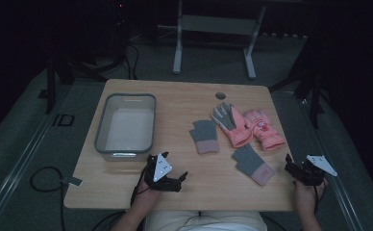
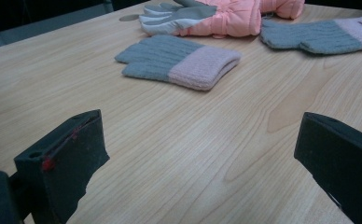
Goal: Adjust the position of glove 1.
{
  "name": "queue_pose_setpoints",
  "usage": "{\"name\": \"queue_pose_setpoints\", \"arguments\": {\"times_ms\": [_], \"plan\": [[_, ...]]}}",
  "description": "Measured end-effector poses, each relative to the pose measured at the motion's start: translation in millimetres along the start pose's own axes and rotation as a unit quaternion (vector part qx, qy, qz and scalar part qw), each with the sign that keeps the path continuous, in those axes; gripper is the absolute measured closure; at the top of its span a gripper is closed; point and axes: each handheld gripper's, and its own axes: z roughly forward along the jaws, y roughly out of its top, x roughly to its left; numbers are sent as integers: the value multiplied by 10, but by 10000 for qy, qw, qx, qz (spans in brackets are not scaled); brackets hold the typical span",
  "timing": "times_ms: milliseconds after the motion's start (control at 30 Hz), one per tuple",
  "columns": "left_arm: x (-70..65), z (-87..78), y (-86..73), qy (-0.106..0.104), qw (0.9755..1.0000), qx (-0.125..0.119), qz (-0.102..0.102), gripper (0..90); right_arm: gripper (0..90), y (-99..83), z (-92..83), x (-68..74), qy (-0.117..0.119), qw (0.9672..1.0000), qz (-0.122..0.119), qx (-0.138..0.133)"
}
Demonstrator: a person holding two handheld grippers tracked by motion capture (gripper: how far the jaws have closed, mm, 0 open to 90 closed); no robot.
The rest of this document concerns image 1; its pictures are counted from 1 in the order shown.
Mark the pink ski glove grey palm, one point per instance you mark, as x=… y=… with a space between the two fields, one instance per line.
x=234 y=126

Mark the clear plastic bin grey rim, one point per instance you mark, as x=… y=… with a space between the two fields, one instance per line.
x=130 y=128

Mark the pink ski glove red print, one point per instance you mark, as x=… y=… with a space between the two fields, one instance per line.
x=264 y=131

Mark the grey metal floor rail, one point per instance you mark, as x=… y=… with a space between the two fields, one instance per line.
x=338 y=189
x=18 y=166

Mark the person's left hand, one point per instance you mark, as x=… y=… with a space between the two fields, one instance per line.
x=146 y=194

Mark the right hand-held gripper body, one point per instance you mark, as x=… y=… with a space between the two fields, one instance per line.
x=309 y=174

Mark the person's light trousers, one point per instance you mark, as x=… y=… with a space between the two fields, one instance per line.
x=203 y=223

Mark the grey metal table clip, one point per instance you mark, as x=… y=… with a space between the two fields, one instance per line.
x=72 y=181

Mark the black tripod stand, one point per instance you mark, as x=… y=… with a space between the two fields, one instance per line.
x=72 y=70
x=306 y=86

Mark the person's right hand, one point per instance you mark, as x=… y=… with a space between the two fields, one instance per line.
x=304 y=195

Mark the white metal stand frame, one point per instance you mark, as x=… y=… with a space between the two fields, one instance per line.
x=213 y=25

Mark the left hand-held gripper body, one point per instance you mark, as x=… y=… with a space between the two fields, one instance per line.
x=149 y=173

